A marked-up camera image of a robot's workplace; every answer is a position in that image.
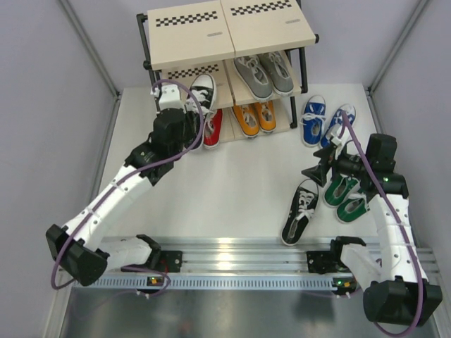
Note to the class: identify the left blue sneaker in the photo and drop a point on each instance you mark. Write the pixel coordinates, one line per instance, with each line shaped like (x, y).
(313, 120)

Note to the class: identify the black sneaker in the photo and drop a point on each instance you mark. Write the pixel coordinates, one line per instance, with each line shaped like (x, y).
(204, 89)
(302, 210)

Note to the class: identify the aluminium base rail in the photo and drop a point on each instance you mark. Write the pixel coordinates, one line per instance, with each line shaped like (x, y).
(238, 250)

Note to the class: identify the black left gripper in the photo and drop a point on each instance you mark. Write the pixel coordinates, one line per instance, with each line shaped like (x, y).
(189, 132)

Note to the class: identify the right blue sneaker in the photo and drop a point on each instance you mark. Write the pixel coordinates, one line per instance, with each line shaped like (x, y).
(336, 123)

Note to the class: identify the blue sneaker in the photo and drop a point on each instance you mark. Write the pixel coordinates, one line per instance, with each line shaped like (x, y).
(336, 123)
(313, 120)

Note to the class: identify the green sneaker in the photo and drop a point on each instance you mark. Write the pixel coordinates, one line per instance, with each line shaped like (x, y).
(354, 207)
(339, 189)

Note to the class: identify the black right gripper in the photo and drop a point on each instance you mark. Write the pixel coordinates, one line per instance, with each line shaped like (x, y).
(318, 172)

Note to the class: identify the red sneaker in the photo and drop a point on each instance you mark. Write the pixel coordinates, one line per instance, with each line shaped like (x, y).
(212, 129)

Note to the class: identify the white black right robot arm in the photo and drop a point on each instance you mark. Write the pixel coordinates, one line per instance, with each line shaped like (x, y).
(396, 290)

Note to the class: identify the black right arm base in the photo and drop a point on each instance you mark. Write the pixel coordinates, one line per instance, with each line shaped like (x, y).
(329, 261)

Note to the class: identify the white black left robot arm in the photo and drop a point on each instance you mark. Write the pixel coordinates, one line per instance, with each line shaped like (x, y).
(81, 246)

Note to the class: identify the orange sneaker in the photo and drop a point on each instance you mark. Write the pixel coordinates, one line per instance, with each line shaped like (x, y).
(265, 116)
(247, 120)

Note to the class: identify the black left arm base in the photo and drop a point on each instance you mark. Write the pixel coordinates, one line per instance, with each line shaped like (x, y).
(169, 262)

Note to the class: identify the left grey corner post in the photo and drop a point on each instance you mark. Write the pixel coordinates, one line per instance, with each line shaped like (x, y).
(80, 31)

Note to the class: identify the grey aluminium corner post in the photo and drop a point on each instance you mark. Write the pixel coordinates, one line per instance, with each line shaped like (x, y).
(411, 22)

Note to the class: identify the grey sneaker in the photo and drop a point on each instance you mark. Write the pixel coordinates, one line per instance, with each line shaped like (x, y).
(276, 69)
(254, 76)

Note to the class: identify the beige black shoe shelf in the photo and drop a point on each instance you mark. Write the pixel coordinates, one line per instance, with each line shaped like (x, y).
(182, 42)

